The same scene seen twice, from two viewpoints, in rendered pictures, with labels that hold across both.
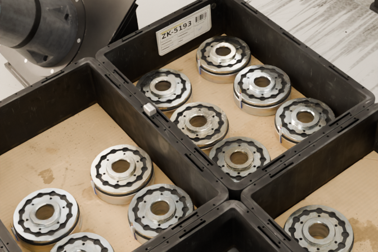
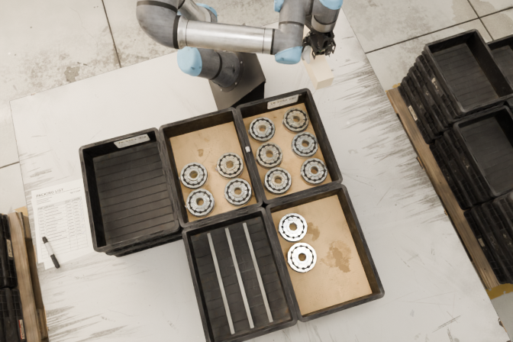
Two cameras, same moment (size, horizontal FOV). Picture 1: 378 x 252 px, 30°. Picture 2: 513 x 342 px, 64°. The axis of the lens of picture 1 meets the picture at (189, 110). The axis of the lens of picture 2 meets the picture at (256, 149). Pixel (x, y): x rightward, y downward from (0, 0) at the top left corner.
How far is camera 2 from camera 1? 0.70 m
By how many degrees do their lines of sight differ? 26
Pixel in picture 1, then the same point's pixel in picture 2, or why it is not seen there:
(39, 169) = (198, 147)
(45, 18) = (223, 71)
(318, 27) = (357, 100)
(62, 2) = (233, 62)
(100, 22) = (247, 81)
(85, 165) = (217, 153)
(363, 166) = (328, 200)
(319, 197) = (303, 208)
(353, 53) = (366, 123)
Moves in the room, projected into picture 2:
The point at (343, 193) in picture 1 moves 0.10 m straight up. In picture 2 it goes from (314, 210) to (317, 204)
